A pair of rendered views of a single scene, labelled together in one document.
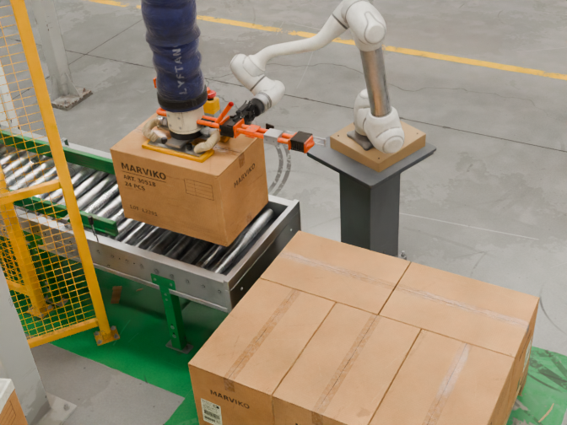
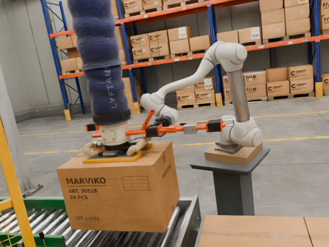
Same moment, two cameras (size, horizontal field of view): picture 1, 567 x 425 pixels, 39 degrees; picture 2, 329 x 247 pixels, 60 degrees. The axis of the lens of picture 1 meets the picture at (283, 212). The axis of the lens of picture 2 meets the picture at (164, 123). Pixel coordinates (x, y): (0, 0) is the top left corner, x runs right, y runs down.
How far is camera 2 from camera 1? 2.12 m
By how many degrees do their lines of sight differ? 26
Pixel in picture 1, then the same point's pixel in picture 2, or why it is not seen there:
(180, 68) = (111, 86)
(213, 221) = (150, 210)
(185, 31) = (113, 56)
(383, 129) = (249, 129)
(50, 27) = (18, 151)
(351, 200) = (224, 193)
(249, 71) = (155, 101)
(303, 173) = not seen: hidden behind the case
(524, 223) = (312, 197)
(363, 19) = (231, 46)
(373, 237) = not seen: hidden behind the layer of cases
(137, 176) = (81, 187)
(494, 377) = not seen: outside the picture
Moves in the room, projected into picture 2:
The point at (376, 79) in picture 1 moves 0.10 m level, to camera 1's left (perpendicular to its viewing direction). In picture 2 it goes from (241, 92) to (228, 95)
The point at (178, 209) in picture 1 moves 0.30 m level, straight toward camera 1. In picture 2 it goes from (117, 208) to (134, 234)
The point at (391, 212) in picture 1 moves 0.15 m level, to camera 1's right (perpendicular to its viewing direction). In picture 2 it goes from (250, 198) to (266, 194)
